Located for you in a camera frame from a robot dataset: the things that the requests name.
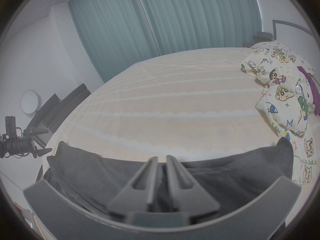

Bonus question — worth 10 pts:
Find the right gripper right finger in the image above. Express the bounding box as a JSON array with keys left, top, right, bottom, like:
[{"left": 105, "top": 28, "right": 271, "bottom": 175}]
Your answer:
[{"left": 165, "top": 155, "right": 220, "bottom": 216}]

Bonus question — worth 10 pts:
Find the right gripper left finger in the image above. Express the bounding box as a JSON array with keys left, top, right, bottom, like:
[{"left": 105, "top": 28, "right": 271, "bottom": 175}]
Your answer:
[{"left": 109, "top": 156, "right": 159, "bottom": 218}]

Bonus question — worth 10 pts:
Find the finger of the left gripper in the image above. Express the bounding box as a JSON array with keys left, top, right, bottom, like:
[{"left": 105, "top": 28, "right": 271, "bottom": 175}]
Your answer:
[
  {"left": 26, "top": 127, "right": 50, "bottom": 136},
  {"left": 36, "top": 147, "right": 53, "bottom": 159}
]

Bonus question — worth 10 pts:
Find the black T-shirt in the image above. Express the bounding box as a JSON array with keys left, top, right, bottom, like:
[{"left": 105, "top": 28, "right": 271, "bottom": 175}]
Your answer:
[{"left": 44, "top": 137, "right": 294, "bottom": 214}]

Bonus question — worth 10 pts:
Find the bed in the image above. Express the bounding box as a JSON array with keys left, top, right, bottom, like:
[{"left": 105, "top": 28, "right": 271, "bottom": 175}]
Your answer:
[{"left": 36, "top": 20, "right": 320, "bottom": 217}]

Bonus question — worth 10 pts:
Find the black dressing table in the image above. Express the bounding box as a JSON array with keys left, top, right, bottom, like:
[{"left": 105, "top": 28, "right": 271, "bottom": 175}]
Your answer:
[{"left": 25, "top": 93, "right": 60, "bottom": 134}]

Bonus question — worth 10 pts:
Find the round white mirror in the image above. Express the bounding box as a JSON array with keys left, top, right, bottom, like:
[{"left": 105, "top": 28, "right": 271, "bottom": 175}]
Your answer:
[{"left": 20, "top": 89, "right": 40, "bottom": 114}]

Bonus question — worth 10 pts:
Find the black chest of drawers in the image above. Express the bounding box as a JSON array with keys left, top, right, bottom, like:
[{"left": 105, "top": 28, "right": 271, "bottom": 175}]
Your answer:
[{"left": 49, "top": 83, "right": 92, "bottom": 137}]

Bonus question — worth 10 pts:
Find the purple garment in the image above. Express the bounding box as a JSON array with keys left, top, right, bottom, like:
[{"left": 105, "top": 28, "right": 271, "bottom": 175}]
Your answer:
[{"left": 296, "top": 65, "right": 320, "bottom": 116}]

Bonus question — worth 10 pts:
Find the grey bedside table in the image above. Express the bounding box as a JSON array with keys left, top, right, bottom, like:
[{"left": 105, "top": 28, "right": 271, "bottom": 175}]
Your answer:
[{"left": 243, "top": 31, "right": 273, "bottom": 48}]

